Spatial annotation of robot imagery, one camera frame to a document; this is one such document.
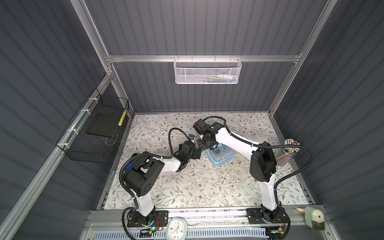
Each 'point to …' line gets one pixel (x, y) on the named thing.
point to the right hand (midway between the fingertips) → (205, 146)
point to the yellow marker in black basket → (120, 121)
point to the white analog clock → (176, 229)
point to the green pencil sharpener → (314, 217)
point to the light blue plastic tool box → (219, 155)
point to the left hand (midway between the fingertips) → (193, 147)
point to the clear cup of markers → (285, 155)
